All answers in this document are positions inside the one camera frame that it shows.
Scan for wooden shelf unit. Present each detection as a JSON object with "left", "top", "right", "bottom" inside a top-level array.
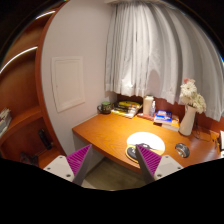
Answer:
[{"left": 0, "top": 0, "right": 64, "bottom": 168}]

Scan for grey computer mouse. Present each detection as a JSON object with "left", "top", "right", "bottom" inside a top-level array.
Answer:
[{"left": 175, "top": 143, "right": 190, "bottom": 158}]

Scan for blue white box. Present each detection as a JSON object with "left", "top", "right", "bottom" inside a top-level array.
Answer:
[{"left": 154, "top": 110, "right": 172, "bottom": 125}]

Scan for black object on shelf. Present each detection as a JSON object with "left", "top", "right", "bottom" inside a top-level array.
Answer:
[{"left": 38, "top": 129, "right": 52, "bottom": 150}]

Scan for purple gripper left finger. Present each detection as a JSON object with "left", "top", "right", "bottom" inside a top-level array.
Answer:
[{"left": 44, "top": 145, "right": 93, "bottom": 186}]

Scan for white wall panel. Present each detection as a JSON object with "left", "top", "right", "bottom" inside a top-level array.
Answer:
[{"left": 51, "top": 56, "right": 85, "bottom": 113}]

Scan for book under blue box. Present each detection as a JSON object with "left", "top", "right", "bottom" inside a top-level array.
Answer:
[{"left": 162, "top": 115, "right": 180, "bottom": 132}]

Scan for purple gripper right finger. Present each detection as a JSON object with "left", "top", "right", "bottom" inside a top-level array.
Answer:
[{"left": 136, "top": 145, "right": 182, "bottom": 184}]

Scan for white cylindrical container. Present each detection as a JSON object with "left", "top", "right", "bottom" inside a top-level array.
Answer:
[{"left": 143, "top": 95, "right": 154, "bottom": 115}]

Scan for yellow black book stack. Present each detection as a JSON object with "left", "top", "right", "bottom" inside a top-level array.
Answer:
[{"left": 111, "top": 101, "right": 142, "bottom": 119}]

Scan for black cable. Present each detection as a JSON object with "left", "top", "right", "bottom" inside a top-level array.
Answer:
[{"left": 192, "top": 119, "right": 214, "bottom": 142}]

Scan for small clear spray bottle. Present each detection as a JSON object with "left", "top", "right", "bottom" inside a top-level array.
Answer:
[{"left": 150, "top": 101, "right": 155, "bottom": 117}]

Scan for books on left shelf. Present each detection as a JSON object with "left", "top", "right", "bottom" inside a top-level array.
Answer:
[{"left": 0, "top": 108, "right": 12, "bottom": 137}]

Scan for dark green mug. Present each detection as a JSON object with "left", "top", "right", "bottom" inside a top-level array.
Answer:
[{"left": 97, "top": 101, "right": 111, "bottom": 114}]

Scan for white sheer curtain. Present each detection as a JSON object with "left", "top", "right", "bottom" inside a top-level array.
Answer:
[{"left": 105, "top": 1, "right": 224, "bottom": 120}]

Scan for white ceramic vase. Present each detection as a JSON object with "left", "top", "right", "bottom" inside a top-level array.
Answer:
[{"left": 179, "top": 106, "right": 196, "bottom": 136}]

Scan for white artificial flowers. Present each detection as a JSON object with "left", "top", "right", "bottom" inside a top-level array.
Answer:
[{"left": 180, "top": 78, "right": 206, "bottom": 114}]

